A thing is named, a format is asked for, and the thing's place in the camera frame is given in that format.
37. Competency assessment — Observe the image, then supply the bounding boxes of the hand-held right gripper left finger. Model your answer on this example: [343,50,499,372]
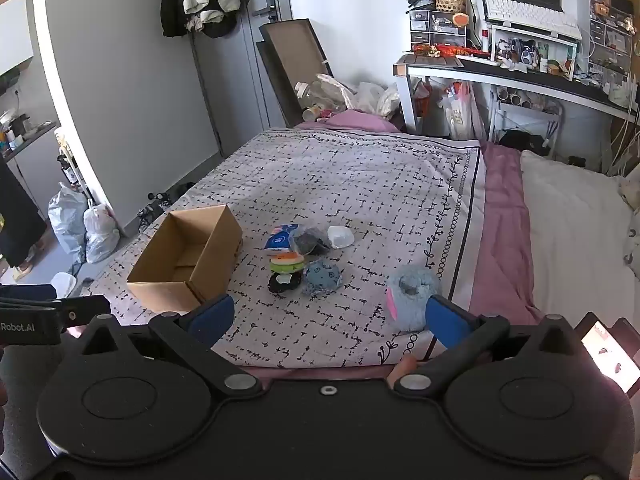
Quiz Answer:
[75,294,263,403]

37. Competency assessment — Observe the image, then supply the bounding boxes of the black item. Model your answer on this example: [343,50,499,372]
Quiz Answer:
[291,226,332,257]

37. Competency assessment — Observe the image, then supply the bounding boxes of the white black-patterned blanket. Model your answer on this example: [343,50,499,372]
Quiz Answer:
[80,127,488,368]

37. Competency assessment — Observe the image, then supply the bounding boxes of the white crumpled plastic bags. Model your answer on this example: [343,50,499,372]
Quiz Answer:
[316,74,401,117]

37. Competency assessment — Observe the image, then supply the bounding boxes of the black shoes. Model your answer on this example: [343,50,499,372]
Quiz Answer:
[137,182,197,227]

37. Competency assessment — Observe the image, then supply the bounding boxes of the white wire rack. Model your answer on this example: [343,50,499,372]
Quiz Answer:
[487,85,566,152]

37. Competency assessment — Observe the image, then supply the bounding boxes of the flat cardboard sheet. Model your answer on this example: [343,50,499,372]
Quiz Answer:
[256,18,335,128]

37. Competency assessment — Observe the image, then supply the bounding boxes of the printed shopping bag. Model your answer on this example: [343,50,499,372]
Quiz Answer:
[440,80,483,141]

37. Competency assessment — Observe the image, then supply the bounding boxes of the tall clear drawer organizer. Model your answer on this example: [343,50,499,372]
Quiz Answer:
[587,0,639,79]

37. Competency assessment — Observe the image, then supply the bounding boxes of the brown cardboard box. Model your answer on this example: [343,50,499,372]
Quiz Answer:
[126,204,244,314]

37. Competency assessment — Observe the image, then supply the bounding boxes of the clear plastic bottle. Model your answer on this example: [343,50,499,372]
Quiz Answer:
[295,80,332,111]

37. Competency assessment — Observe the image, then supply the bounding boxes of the smartphone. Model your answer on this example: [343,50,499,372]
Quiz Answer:
[575,311,640,396]

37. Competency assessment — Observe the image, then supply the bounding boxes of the black round plush toy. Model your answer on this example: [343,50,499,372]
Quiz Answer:
[267,271,303,295]

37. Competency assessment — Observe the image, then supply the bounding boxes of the white keyboard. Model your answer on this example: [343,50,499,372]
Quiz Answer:
[484,0,583,40]

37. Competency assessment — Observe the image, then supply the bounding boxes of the white plastic bag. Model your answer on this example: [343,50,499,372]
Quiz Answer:
[82,200,121,264]

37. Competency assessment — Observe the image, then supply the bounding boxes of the grey plastic bag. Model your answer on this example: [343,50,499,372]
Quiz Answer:
[48,182,89,257]

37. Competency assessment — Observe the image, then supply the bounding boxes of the light blue furry plush toy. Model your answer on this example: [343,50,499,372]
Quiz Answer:
[386,266,442,332]

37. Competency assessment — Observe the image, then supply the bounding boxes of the white monitor riser shelf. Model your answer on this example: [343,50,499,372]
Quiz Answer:
[487,22,583,82]

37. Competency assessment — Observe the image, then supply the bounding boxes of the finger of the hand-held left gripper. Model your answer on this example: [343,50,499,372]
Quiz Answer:
[55,295,112,334]

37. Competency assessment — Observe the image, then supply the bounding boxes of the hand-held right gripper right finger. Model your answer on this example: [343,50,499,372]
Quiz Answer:
[392,295,583,398]

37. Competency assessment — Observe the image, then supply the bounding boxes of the white duvet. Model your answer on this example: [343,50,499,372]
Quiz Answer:
[520,150,640,331]

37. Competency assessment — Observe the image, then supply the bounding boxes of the black desk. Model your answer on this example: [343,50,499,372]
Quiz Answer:
[393,52,640,133]

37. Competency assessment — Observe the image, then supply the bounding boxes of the burger plush toy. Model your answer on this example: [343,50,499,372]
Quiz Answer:
[270,251,305,274]

